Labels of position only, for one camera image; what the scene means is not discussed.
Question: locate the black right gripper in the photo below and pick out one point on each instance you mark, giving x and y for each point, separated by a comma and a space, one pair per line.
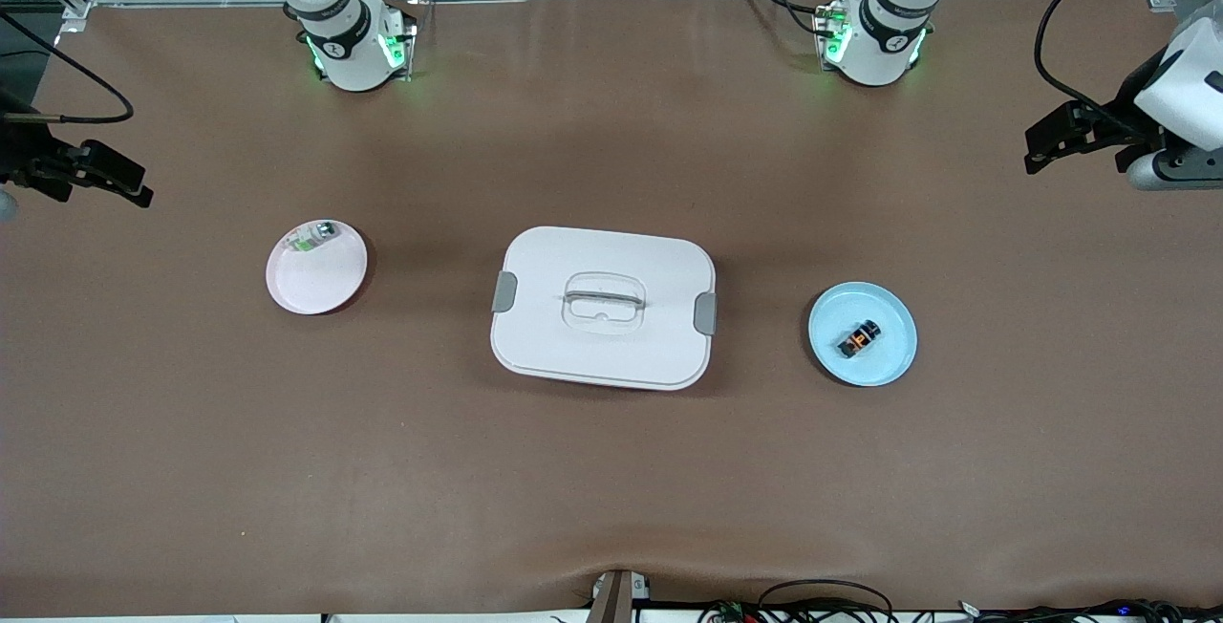
21, 151

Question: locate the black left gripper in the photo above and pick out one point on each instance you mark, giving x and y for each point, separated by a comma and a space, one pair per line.
1124, 116

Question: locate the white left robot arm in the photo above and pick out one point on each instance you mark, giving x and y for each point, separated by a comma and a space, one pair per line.
884, 40

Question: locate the grey box latch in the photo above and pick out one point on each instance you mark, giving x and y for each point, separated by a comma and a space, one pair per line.
705, 313
504, 291

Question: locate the white lidded plastic box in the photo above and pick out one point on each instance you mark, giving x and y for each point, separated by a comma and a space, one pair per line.
602, 355

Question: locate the pink round plate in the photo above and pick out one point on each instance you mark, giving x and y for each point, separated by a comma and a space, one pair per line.
320, 284

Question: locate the light blue round plate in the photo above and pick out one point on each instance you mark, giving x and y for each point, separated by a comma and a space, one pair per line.
889, 365

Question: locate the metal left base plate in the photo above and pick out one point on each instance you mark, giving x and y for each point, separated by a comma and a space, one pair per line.
820, 26

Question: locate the brown grey mounting post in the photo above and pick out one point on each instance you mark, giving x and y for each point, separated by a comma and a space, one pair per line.
611, 599

